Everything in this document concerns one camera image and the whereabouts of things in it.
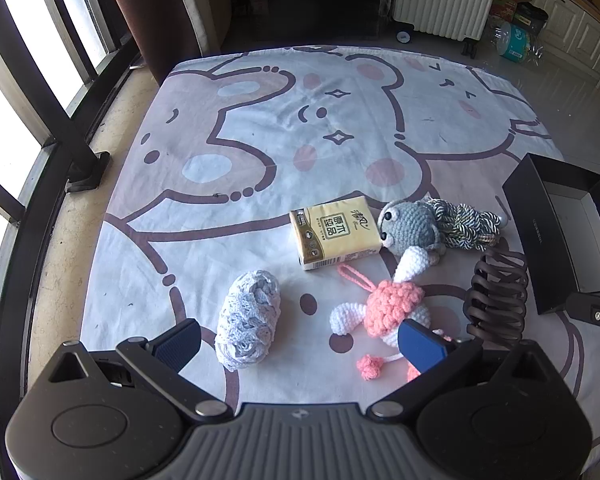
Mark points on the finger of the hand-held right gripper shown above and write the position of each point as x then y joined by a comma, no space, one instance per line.
597,312

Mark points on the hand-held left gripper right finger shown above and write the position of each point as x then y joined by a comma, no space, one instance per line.
422,350

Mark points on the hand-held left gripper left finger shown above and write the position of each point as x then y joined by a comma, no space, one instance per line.
177,345

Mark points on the pink white crochet bunny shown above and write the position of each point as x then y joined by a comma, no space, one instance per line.
390,305

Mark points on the brown hair claw clip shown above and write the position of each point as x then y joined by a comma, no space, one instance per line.
495,305

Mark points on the black cardboard box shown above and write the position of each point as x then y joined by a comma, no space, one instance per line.
545,240

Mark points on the grey crochet frog toy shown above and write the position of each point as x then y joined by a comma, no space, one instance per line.
410,225

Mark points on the yellow tissue pack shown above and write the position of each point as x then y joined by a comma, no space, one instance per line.
330,232

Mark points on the black window railing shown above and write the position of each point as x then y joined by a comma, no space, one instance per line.
87,175

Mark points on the bear print blanket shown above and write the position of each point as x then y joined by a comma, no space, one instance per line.
330,125

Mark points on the teal label bottle pack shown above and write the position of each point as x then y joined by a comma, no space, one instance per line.
515,42

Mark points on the cream kitchen cabinets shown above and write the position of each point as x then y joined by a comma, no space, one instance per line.
570,20

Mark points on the black bin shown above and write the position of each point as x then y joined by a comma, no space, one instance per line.
530,17

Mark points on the brown curtain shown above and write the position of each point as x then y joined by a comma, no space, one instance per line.
145,15

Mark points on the black trunk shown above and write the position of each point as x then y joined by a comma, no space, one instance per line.
320,5

